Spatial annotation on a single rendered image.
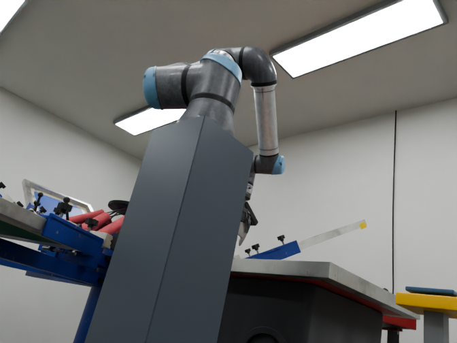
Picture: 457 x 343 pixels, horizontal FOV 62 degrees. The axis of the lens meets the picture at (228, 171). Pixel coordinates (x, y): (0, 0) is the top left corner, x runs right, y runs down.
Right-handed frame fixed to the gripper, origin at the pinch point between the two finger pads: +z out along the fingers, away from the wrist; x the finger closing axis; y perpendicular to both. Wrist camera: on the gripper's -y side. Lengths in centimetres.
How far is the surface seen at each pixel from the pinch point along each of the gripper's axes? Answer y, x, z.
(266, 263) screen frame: 29, 41, 14
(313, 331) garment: 19, 51, 28
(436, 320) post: 14, 78, 21
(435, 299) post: 19, 79, 18
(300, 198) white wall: -200, -117, -107
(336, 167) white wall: -201, -78, -136
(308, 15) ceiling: -58, -28, -188
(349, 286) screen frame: 20, 60, 17
